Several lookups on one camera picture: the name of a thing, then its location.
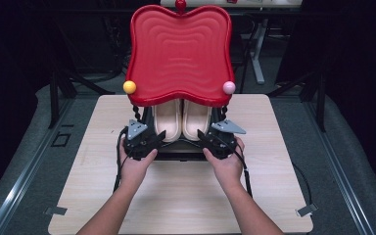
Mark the beige clog shoe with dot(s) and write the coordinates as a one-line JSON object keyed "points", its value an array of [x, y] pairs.
{"points": [[168, 120]]}

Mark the grey tape piece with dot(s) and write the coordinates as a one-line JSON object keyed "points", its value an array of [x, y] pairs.
{"points": [[56, 211], [306, 210]]}

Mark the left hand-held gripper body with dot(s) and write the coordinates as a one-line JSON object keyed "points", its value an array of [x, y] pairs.
{"points": [[138, 147]]}

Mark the grey metal floor rail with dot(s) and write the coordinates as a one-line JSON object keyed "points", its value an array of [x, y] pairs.
{"points": [[346, 189], [23, 179]]}

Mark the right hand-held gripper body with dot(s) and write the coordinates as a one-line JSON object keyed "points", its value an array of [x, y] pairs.
{"points": [[223, 145]]}

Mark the person's right hand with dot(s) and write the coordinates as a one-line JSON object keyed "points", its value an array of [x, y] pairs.
{"points": [[230, 171]]}

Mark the dark curtain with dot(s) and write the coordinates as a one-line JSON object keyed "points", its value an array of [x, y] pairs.
{"points": [[362, 81], [6, 81]]}

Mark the red and black shoe rack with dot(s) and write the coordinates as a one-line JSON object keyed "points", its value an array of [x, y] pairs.
{"points": [[179, 55]]}

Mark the person's left hand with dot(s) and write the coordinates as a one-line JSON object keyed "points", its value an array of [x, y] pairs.
{"points": [[135, 173]]}

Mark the pale pink clog shoe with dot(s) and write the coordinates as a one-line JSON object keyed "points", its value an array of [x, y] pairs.
{"points": [[196, 119]]}

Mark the black metal stand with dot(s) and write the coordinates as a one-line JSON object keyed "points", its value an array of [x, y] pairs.
{"points": [[320, 101], [54, 98]]}

